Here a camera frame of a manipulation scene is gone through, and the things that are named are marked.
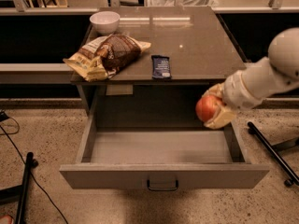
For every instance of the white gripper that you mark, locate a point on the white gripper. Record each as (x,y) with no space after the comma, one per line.
(239,92)

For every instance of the red apple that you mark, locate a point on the red apple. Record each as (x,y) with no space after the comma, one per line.
(207,107)

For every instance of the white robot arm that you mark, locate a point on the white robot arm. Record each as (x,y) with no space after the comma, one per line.
(278,72)

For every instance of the grey cabinet with counter top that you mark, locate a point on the grey cabinet with counter top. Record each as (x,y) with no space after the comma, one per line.
(201,52)

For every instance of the white label under counter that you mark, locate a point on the white label under counter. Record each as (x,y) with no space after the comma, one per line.
(119,90)

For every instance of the open grey top drawer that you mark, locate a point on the open grey top drawer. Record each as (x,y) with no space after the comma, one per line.
(155,135)

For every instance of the dark blue snack bar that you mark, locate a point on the dark blue snack bar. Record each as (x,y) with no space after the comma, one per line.
(160,67)

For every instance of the bagged brown bread loaf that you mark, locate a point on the bagged brown bread loaf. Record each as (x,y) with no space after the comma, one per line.
(105,56)

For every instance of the white ceramic bowl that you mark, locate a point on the white ceramic bowl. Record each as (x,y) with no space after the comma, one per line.
(105,22)

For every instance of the black stand leg left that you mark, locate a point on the black stand leg left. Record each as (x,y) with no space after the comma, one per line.
(18,193)

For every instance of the black drawer handle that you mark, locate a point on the black drawer handle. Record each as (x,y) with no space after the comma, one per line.
(166,186)

